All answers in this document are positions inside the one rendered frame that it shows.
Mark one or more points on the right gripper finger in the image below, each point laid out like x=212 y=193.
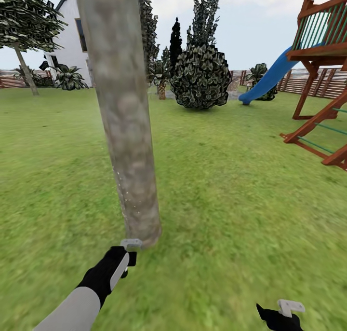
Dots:
x=262 y=312

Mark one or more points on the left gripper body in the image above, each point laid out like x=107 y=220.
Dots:
x=132 y=258

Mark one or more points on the garden chair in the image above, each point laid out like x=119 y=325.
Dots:
x=233 y=86

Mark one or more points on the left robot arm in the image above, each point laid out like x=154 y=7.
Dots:
x=79 y=310

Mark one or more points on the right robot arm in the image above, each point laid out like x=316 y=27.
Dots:
x=283 y=320

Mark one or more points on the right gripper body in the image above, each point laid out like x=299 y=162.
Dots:
x=278 y=322

